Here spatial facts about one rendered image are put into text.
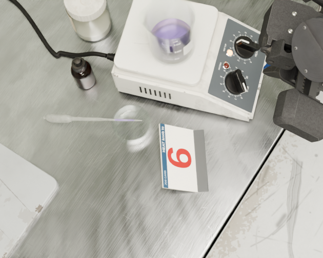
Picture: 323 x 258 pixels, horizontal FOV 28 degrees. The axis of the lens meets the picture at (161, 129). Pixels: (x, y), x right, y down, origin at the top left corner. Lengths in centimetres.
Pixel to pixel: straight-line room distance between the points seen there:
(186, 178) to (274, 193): 12
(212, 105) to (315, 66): 31
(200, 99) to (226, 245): 20
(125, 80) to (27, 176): 19
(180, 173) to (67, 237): 18
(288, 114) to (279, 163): 24
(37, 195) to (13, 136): 10
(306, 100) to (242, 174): 24
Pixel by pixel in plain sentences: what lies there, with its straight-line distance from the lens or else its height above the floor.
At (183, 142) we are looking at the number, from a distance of 89.
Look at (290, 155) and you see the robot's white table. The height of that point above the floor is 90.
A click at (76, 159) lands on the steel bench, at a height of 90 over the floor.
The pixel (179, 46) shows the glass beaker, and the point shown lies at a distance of 80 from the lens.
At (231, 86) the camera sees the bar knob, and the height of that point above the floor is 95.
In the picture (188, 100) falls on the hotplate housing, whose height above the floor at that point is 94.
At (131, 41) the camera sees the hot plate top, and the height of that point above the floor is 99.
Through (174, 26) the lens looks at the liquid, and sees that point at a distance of 85.
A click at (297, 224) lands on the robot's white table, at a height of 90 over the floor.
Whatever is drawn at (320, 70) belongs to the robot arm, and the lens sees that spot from 59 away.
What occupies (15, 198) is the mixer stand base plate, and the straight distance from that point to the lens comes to 91.
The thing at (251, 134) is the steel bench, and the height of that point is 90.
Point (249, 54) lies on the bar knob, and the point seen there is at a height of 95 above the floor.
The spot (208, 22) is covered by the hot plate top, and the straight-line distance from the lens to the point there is 88.
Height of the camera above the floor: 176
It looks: 70 degrees down
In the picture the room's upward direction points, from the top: 10 degrees counter-clockwise
